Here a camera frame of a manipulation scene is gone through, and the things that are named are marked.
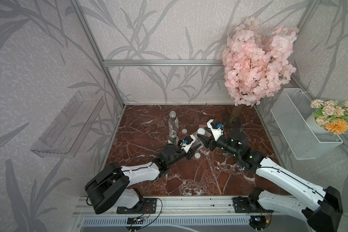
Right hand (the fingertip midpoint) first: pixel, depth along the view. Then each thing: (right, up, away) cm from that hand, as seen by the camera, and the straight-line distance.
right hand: (202, 130), depth 71 cm
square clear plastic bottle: (-2, -6, 0) cm, 6 cm away
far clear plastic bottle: (-16, +3, +23) cm, 28 cm away
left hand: (-2, -7, +5) cm, 9 cm away
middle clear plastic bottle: (-15, -7, +12) cm, 20 cm away
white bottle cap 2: (-1, 0, -2) cm, 2 cm away
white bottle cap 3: (-1, -18, +20) cm, 27 cm away
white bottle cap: (-9, -4, +33) cm, 35 cm away
